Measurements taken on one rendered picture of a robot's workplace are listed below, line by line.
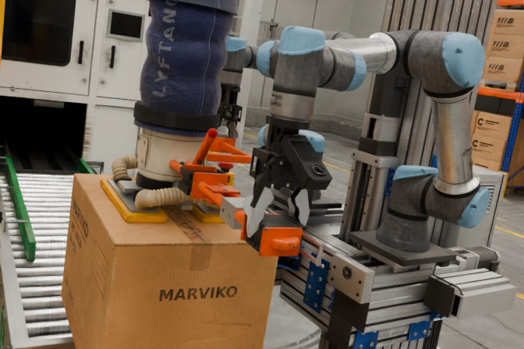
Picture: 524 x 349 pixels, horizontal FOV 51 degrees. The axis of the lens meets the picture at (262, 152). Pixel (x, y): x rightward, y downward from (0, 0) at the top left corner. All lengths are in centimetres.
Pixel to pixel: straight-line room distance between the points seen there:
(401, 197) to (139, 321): 77
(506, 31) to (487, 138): 166
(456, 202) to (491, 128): 789
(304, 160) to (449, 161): 62
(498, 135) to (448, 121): 793
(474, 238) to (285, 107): 130
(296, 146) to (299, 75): 12
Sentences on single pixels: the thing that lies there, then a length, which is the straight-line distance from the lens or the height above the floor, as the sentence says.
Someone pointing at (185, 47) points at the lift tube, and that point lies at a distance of 137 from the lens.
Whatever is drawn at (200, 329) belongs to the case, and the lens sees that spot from 135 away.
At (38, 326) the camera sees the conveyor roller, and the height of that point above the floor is 55.
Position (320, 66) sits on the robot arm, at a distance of 93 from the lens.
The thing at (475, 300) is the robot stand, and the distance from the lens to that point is 169.
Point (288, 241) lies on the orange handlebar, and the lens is 92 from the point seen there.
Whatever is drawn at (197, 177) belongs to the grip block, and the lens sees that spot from 122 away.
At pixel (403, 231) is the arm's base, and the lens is 159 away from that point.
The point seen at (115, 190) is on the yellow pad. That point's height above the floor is 109.
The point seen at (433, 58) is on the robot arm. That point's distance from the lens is 129.
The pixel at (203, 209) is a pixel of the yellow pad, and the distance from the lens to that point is 143.
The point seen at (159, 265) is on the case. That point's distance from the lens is 124.
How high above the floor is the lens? 149
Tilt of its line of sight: 9 degrees down
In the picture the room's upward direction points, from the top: 9 degrees clockwise
